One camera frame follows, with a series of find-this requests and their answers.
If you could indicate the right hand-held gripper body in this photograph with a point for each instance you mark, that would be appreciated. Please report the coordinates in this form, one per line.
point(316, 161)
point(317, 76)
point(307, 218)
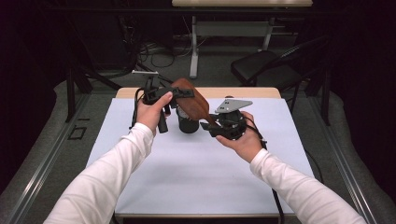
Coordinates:
point(232, 124)

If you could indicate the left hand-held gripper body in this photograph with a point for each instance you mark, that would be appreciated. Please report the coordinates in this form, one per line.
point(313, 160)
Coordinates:
point(152, 93)

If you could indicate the black mesh cup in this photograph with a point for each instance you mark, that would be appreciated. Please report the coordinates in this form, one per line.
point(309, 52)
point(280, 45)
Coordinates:
point(188, 126)

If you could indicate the person's left hand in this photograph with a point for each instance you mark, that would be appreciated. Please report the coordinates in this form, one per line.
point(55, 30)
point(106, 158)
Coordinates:
point(149, 115)

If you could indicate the person's right hand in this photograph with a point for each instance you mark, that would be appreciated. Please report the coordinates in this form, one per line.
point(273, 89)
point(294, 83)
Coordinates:
point(247, 144)

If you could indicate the white-legged desk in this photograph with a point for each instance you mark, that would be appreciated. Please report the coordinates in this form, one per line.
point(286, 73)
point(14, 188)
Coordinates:
point(194, 62)

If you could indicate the light wooden table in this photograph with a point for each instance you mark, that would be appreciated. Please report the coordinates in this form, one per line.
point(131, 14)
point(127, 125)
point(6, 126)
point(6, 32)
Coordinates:
point(243, 92)

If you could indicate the white table mat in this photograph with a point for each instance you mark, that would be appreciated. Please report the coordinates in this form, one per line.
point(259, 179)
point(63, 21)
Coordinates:
point(199, 174)

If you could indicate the black folding chair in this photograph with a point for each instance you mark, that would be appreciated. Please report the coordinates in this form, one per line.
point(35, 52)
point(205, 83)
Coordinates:
point(258, 63)

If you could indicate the black metal stand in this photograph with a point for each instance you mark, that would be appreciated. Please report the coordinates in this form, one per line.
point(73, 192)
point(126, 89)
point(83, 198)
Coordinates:
point(70, 93)

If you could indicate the metal floor rail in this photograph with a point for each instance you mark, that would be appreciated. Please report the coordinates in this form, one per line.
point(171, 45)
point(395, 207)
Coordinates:
point(48, 161)
point(355, 186)

